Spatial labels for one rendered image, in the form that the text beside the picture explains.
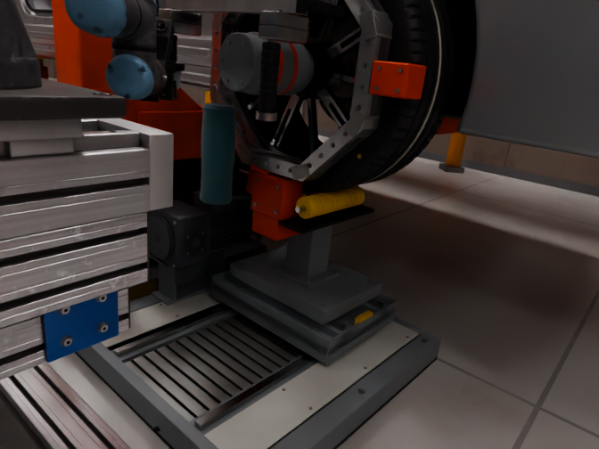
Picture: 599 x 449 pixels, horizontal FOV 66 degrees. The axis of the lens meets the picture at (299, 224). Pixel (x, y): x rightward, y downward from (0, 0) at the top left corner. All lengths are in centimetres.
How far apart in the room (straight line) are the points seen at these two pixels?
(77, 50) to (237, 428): 103
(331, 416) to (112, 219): 81
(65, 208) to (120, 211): 6
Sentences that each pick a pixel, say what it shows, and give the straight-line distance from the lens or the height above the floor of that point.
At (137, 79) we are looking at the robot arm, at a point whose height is 81.
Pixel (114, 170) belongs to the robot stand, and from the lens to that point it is 53.
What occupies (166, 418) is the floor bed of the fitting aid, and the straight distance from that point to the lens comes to 118.
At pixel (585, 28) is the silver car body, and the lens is 114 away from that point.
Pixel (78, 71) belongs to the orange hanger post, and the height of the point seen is 78.
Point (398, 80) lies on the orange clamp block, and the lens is 102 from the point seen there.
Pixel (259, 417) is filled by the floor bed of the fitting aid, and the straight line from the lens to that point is 118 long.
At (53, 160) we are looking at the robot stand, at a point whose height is 75.
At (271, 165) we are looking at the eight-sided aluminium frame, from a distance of 125.
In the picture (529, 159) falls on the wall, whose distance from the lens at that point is 504.
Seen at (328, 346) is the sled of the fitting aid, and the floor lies 15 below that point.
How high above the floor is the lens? 87
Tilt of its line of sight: 19 degrees down
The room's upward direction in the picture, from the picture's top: 6 degrees clockwise
